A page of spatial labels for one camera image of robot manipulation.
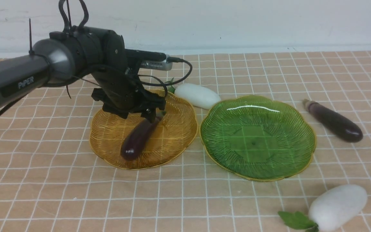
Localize green ribbed glass plate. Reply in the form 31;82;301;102
200;94;317;182

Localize checkered beige tablecloth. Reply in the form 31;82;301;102
0;51;371;232

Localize purple eggplant brown stem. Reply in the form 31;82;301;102
303;99;364;143

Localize purple eggplant green stem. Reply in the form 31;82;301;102
120;111;166;161

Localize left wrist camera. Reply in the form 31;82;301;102
125;49;173;71

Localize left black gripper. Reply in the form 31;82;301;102
91;66;166;122

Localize white radish back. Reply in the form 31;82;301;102
165;79;221;110

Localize white radish large leaf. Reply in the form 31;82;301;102
277;184;368;232

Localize amber ribbed glass plate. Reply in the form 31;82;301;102
90;92;198;170

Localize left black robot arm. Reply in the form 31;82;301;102
0;26;166;121

